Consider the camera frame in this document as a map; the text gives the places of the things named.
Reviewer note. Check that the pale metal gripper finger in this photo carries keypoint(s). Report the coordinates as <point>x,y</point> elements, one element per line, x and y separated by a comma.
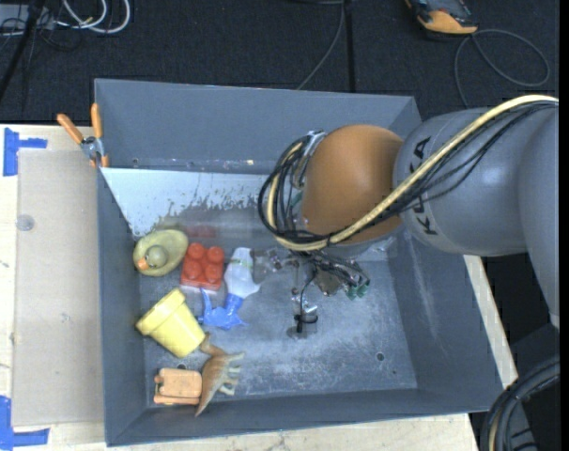
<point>311,312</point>
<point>297,320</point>

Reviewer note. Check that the grey metal bin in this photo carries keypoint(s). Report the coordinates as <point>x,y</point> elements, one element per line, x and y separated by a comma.
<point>312,369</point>

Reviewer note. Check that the white bottle with blue cap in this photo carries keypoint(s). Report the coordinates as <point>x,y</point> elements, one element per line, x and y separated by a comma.
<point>240,273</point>

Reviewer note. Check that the blue toy animal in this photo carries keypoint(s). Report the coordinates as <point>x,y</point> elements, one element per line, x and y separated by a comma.
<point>221,316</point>

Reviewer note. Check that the brown toy dinosaur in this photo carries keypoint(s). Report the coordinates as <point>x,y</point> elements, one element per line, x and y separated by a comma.
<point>216,374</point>

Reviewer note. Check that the red toy brick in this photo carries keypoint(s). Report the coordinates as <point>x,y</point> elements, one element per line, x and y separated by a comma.
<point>202,266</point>

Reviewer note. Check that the yellow plastic flower pot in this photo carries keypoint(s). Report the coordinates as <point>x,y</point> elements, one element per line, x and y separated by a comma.
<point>174,327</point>

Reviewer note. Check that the orange plastic toy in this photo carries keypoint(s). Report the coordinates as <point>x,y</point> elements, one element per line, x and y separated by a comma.
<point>179,385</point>

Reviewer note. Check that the yellow rubber duck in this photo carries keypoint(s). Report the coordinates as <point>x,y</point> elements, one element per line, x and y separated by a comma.
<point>164,249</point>

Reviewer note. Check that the brown cardboard board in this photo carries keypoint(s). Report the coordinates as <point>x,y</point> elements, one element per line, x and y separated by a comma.
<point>54,275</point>

